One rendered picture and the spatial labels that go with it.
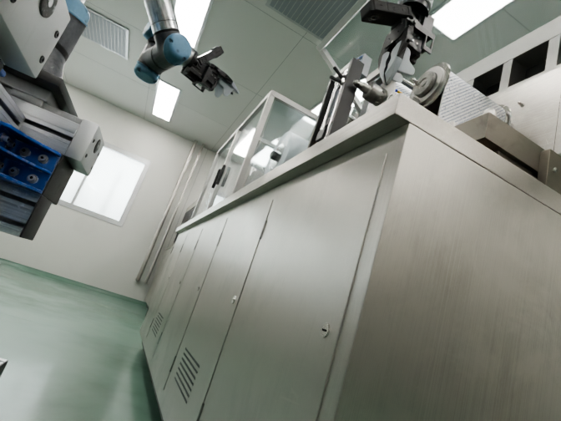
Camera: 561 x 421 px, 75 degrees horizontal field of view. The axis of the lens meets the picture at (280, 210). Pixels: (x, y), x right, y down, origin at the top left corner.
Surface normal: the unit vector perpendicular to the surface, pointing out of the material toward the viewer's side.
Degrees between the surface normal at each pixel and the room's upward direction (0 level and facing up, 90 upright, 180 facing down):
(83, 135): 90
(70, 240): 90
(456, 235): 90
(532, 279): 90
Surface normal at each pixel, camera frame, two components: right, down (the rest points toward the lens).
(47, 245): 0.39, -0.13
